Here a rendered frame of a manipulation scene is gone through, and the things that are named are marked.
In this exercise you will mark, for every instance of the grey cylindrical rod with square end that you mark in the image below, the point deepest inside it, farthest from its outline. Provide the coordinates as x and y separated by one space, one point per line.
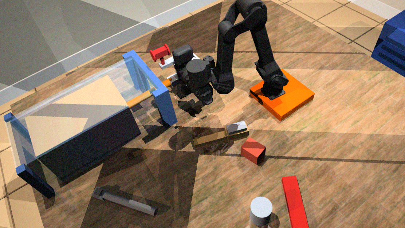
103 194

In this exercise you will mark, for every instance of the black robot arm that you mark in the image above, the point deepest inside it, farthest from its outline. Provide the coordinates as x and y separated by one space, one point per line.
201 72

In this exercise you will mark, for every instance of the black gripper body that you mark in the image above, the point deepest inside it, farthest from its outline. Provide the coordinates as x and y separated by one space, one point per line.
182 56

